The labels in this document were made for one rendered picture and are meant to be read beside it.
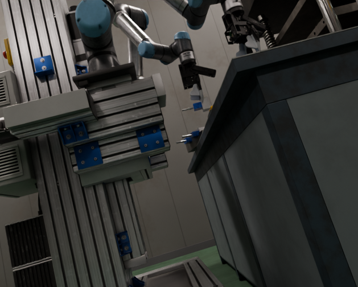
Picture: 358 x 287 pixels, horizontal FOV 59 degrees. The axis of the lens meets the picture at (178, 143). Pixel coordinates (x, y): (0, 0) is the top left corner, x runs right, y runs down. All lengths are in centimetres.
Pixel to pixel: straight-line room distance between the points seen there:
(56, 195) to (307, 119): 97
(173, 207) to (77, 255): 260
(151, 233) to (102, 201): 256
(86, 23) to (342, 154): 88
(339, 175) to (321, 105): 17
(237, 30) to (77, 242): 100
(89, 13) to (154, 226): 298
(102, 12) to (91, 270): 93
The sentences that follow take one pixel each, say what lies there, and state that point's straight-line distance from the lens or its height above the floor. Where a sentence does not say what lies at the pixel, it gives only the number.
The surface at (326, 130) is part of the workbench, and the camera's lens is 84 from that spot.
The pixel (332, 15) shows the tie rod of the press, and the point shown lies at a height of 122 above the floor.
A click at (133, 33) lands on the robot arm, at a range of 167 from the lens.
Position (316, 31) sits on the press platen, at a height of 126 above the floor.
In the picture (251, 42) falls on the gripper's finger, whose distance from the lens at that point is 126.
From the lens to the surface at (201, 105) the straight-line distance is 150.
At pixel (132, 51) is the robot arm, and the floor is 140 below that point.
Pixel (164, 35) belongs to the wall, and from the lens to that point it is 450.
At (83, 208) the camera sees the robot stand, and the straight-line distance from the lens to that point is 133.
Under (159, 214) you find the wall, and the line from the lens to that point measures 384.
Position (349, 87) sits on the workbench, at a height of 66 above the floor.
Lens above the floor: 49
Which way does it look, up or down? 11 degrees up
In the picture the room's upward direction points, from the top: 16 degrees counter-clockwise
